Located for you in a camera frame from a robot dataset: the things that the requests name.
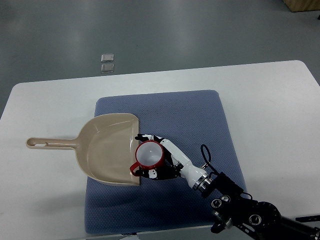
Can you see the blue textured mat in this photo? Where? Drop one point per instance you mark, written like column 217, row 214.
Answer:
column 188, row 119

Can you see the upper grey floor plate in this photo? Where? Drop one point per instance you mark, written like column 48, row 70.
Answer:
column 107, row 57

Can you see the beige plastic dustpan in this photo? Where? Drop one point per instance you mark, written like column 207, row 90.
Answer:
column 105, row 148

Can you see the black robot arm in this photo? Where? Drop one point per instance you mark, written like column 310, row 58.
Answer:
column 235, row 207

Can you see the red cup white inside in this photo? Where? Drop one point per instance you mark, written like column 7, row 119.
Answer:
column 149, row 155

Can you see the brown cardboard box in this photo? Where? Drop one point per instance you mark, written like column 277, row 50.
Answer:
column 302, row 5

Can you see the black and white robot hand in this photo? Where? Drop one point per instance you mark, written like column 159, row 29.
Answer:
column 179, row 165

